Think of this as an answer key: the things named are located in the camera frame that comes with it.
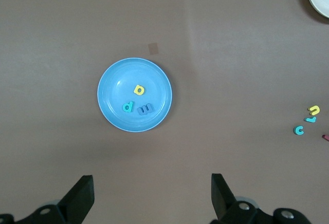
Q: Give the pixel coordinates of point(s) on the teal foam letter c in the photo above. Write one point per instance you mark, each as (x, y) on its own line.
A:
(296, 130)

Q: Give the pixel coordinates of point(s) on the teal foam letter l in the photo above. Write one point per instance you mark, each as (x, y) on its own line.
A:
(311, 119)

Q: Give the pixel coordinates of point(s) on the red foam letter f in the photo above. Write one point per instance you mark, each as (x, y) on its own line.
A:
(326, 137)

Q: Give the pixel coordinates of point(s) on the teal foam letter d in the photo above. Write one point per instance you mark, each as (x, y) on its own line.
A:
(131, 105)

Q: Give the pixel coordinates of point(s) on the blue foam letter m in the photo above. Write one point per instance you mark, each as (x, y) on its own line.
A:
(146, 110)

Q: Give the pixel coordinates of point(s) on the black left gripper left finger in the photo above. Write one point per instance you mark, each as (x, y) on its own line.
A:
(77, 203)

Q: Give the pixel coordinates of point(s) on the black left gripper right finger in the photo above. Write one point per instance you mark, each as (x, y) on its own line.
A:
(226, 208)

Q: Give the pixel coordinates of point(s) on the blue plate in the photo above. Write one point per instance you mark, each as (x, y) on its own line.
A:
(115, 80)

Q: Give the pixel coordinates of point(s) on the yellow foam letter u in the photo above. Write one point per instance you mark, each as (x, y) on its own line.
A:
(314, 107)

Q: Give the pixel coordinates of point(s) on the yellow foam letter a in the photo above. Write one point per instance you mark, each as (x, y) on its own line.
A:
(136, 90)

